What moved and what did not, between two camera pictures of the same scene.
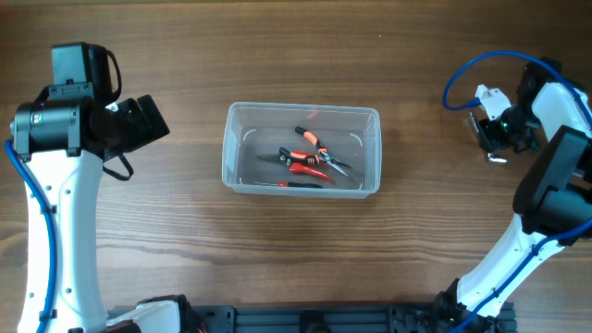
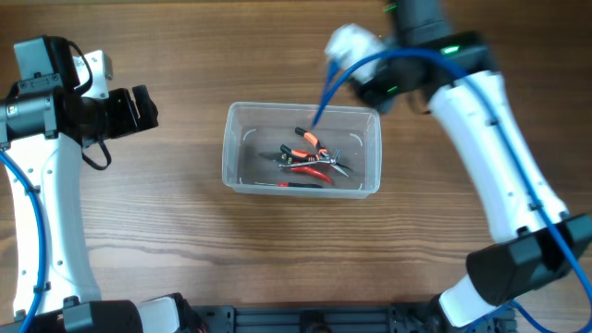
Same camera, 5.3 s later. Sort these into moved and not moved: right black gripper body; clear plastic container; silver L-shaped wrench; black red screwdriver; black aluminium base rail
Moved: right black gripper body; silver L-shaped wrench
Not moved: black aluminium base rail; black red screwdriver; clear plastic container
